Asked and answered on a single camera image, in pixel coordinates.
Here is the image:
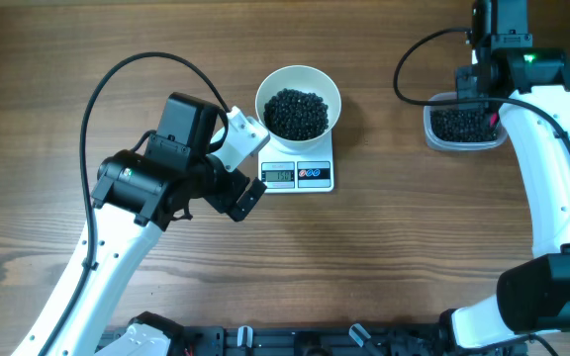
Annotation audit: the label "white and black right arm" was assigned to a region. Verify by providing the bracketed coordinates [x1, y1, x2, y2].
[450, 1, 570, 349]

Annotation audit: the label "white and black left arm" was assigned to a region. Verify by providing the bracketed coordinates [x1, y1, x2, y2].
[15, 93, 270, 355]

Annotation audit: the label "white digital kitchen scale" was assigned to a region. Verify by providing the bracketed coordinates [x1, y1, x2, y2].
[258, 120, 336, 194]

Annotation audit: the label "black beans in bowl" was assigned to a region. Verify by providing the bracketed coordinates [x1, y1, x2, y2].
[263, 88, 329, 141]

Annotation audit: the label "white bowl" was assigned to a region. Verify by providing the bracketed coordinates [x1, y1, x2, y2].
[255, 65, 342, 124]

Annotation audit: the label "black beans in container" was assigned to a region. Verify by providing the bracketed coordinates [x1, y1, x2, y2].
[430, 109, 497, 143]

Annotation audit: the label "clear plastic container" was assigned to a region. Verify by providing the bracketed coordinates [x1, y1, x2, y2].
[424, 105, 508, 151]

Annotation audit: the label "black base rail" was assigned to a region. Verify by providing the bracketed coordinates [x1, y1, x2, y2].
[96, 323, 528, 356]

